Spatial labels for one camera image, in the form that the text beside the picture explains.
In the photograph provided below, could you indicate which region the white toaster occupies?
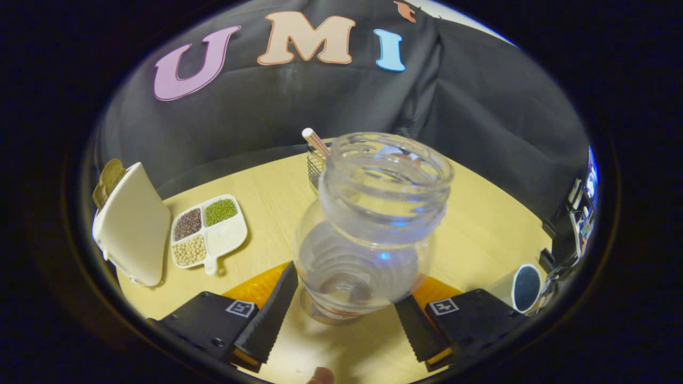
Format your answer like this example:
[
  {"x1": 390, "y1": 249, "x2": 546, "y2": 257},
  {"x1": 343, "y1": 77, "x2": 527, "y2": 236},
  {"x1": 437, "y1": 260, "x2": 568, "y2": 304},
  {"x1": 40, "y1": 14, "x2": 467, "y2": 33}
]
[{"x1": 92, "y1": 162, "x2": 171, "y2": 287}]

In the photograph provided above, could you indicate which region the white cup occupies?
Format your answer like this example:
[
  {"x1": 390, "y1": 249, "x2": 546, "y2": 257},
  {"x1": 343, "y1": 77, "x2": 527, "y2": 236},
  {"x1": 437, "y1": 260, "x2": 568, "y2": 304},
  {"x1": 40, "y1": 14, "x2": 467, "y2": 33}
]
[{"x1": 488, "y1": 263, "x2": 543, "y2": 314}]

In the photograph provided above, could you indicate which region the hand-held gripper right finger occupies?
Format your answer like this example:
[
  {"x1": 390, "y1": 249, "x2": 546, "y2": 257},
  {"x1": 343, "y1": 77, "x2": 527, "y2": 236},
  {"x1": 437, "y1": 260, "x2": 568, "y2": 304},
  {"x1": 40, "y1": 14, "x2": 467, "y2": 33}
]
[{"x1": 394, "y1": 275, "x2": 530, "y2": 373}]

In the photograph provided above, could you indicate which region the wooden table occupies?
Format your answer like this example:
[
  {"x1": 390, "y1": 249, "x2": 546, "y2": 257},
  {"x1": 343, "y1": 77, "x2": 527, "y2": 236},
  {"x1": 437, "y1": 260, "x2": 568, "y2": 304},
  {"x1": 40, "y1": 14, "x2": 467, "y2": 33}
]
[{"x1": 115, "y1": 140, "x2": 553, "y2": 384}]

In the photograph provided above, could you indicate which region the clear juice bottle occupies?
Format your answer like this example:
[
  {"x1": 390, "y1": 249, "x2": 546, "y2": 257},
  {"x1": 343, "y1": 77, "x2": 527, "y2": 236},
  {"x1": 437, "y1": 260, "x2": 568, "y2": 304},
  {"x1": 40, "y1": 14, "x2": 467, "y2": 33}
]
[{"x1": 293, "y1": 132, "x2": 455, "y2": 326}]

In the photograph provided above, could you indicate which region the dark equipment stand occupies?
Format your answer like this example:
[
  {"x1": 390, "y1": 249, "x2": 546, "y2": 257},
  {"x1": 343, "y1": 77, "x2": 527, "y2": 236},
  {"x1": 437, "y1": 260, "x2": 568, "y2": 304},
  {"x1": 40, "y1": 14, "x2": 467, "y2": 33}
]
[{"x1": 539, "y1": 147, "x2": 599, "y2": 283}]

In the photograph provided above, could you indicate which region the white divided dish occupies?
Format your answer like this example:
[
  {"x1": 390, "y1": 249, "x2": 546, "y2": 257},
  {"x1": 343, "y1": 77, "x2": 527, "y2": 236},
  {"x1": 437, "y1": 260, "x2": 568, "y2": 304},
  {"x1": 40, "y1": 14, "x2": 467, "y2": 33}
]
[{"x1": 170, "y1": 194, "x2": 249, "y2": 276}]

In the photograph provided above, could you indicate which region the black backdrop cloth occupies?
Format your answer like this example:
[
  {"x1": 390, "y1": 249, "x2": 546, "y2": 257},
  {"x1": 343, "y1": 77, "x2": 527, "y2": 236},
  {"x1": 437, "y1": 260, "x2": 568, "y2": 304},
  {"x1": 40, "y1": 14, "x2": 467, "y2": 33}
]
[{"x1": 93, "y1": 0, "x2": 591, "y2": 220}]

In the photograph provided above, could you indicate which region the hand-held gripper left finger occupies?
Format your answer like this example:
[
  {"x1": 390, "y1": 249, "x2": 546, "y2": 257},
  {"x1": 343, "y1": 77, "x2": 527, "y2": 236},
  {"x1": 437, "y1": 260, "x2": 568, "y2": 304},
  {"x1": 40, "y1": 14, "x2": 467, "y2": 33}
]
[{"x1": 147, "y1": 260, "x2": 300, "y2": 374}]

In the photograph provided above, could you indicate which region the pile of dark red beans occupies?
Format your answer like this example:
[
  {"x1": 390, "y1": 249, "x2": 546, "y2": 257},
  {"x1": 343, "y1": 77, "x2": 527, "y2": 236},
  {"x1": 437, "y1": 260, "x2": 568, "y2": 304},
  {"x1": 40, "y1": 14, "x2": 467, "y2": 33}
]
[{"x1": 173, "y1": 209, "x2": 203, "y2": 241}]

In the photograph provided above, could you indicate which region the brown toast slice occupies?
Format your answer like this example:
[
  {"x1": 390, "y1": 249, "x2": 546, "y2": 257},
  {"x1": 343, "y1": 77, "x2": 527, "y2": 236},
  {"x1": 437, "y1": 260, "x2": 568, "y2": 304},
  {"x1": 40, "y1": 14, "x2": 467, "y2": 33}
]
[{"x1": 92, "y1": 158, "x2": 127, "y2": 210}]

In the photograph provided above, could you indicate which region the black wire basket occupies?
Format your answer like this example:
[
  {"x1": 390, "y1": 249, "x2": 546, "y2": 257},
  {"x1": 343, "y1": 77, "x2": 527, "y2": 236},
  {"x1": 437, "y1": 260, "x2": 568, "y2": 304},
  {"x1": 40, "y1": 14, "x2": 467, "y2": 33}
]
[{"x1": 306, "y1": 141, "x2": 335, "y2": 194}]

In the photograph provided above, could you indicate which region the pile of green beans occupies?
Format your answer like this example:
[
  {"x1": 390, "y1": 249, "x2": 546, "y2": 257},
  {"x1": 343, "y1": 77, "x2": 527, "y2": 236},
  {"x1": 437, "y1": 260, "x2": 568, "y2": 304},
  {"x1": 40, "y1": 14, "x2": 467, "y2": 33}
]
[{"x1": 205, "y1": 199, "x2": 239, "y2": 226}]

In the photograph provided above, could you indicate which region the pile of pale soybeans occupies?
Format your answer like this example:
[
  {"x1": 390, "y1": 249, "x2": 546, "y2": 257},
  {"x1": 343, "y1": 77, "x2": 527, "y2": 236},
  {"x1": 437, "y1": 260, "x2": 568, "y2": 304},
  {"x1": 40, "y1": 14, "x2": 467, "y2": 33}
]
[{"x1": 172, "y1": 234, "x2": 208, "y2": 267}]

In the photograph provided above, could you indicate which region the striped paper straw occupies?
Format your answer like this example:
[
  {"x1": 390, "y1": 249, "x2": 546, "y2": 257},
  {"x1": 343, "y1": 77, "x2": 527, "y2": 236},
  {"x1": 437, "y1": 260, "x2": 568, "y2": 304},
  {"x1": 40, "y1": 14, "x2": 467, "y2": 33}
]
[{"x1": 301, "y1": 127, "x2": 331, "y2": 159}]

